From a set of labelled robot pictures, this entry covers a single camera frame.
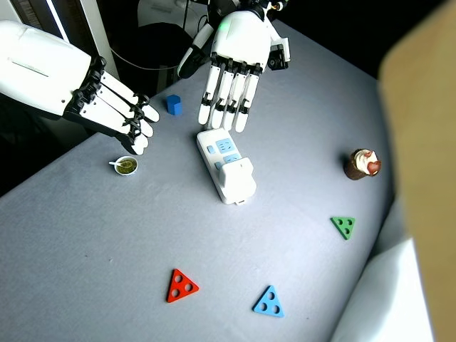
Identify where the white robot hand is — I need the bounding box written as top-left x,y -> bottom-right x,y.
0,20 -> 160,156
177,9 -> 274,133

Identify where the white power strip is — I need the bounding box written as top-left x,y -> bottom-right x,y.
196,130 -> 257,207

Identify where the white charger plug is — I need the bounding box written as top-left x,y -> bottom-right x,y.
217,158 -> 257,197

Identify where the blue hexagonal block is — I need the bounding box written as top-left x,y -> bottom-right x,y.
165,94 -> 183,116

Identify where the small bowl of soup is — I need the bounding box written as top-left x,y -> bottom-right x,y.
113,155 -> 139,176

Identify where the toy chocolate cupcake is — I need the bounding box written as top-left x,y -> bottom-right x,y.
343,148 -> 382,181

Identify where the grey table cloth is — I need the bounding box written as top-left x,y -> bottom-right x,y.
0,19 -> 396,342

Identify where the tan blurred panel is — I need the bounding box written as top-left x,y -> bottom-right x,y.
378,0 -> 456,342

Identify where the green triangle block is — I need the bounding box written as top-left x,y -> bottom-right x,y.
330,216 -> 356,241

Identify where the red triangle block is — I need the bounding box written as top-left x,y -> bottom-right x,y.
165,268 -> 200,304

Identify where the blue triangle block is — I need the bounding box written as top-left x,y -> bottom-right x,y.
252,284 -> 286,318

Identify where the white backdrop sheet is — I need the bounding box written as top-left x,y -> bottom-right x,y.
329,199 -> 437,342

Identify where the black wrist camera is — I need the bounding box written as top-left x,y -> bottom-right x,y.
269,35 -> 291,71

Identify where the white frame post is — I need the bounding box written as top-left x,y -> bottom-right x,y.
46,0 -> 119,80

